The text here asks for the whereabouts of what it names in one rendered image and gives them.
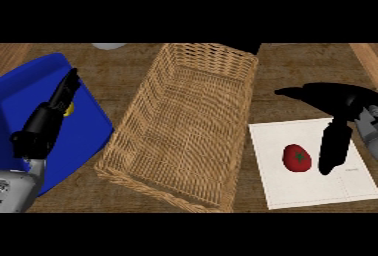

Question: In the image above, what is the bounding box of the white placemat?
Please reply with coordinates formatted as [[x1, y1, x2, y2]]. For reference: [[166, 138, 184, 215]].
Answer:
[[246, 117, 378, 211]]

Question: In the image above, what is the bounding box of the yellow object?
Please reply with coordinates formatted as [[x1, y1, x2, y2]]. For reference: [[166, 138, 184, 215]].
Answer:
[[63, 101, 76, 117]]

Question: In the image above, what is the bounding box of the red tomato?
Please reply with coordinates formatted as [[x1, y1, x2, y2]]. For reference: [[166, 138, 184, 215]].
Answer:
[[280, 143, 312, 173]]

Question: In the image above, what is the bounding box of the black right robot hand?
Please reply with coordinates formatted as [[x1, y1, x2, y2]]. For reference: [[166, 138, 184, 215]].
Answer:
[[273, 82, 378, 176]]

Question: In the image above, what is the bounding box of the blue tray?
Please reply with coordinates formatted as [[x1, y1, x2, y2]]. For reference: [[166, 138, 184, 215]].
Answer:
[[0, 52, 116, 198]]

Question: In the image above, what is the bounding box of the pale grey round object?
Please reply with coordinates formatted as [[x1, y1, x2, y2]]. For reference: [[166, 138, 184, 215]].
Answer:
[[89, 43, 128, 51]]

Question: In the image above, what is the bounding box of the wicker basket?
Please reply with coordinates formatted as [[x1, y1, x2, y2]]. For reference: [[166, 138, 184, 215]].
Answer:
[[92, 43, 259, 214]]

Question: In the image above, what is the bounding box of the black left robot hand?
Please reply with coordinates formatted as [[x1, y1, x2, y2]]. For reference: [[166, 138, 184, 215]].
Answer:
[[8, 67, 82, 160]]

